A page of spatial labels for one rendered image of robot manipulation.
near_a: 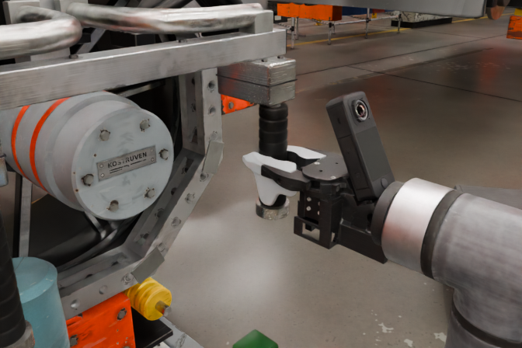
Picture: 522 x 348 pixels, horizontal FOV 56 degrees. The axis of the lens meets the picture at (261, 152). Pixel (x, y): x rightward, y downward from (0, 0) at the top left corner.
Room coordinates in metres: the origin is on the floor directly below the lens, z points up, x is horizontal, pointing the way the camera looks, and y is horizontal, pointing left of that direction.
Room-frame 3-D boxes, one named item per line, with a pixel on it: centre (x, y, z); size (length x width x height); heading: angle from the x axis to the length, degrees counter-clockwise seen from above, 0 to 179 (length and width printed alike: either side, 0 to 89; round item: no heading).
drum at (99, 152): (0.57, 0.22, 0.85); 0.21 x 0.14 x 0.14; 47
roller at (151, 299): (0.77, 0.26, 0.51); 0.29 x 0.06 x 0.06; 47
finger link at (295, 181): (0.52, -0.04, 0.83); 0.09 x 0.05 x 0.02; 54
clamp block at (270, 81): (0.60, 0.01, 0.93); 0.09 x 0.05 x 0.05; 47
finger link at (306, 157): (0.59, -0.04, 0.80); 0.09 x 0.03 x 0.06; 39
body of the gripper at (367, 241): (0.50, -0.10, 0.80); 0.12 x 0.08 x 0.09; 47
